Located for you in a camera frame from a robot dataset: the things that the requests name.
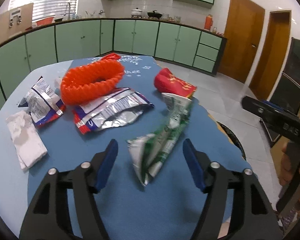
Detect white tissue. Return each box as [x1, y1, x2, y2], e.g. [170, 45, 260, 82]
[6, 111, 47, 172]

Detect silver blue snack wrapper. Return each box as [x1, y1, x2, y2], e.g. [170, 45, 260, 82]
[18, 76, 66, 127]

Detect green white snack bag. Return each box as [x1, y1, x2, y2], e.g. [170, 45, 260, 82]
[127, 93, 193, 186]

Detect red cigarette pack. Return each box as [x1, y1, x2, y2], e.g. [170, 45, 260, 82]
[154, 68, 197, 98]

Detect red silver snack wrapper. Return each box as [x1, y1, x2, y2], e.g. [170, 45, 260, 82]
[73, 87, 154, 134]

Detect orange foam net ring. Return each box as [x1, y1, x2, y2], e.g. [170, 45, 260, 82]
[60, 52, 125, 106]

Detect green lower kitchen cabinets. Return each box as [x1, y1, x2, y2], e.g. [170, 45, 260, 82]
[0, 18, 226, 110]

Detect silver kitchen faucet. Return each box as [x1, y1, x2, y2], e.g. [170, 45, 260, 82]
[64, 2, 71, 21]

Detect right hand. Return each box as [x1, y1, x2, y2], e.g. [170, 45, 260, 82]
[279, 142, 300, 202]

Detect wooden door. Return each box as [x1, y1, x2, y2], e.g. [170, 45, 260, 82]
[219, 0, 265, 83]
[249, 10, 291, 100]

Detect blue table mat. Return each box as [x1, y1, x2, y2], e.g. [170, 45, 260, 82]
[27, 55, 253, 240]

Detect orange thermos flask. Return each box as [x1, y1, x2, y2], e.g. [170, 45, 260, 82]
[204, 14, 213, 31]

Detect black wok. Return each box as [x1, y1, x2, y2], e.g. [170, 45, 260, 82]
[147, 10, 162, 20]

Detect white cooking pot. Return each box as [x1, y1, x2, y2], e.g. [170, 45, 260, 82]
[131, 8, 143, 18]

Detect red plastic basin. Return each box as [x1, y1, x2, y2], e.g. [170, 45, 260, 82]
[36, 16, 55, 26]

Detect brown cardboard box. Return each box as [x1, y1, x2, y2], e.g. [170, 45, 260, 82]
[0, 3, 33, 43]

